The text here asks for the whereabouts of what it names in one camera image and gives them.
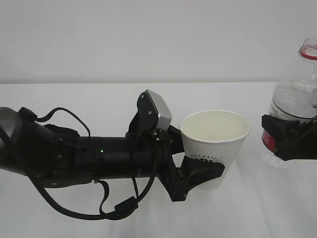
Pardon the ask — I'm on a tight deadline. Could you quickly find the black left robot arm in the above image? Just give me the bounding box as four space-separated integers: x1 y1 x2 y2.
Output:
0 107 224 201

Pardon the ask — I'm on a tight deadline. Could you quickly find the white paper cup green logo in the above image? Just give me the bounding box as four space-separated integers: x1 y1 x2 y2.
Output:
179 110 251 190

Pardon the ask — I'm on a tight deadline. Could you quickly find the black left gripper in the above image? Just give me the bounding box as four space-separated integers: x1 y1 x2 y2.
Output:
133 125 225 202

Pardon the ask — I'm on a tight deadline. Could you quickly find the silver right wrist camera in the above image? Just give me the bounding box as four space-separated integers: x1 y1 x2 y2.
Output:
311 88 317 108

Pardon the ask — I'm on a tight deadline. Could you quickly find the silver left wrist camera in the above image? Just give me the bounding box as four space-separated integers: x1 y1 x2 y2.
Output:
146 89 172 131

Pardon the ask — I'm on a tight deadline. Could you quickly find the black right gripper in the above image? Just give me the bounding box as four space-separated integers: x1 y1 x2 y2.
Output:
261 115 317 160

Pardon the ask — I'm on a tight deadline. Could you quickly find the clear water bottle red label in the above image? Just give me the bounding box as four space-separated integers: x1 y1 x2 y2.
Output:
262 37 317 167

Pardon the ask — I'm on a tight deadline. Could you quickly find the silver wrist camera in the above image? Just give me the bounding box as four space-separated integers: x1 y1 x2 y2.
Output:
311 88 317 108
146 89 172 131

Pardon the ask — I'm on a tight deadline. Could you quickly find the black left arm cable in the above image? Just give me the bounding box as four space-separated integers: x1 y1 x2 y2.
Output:
27 107 159 220

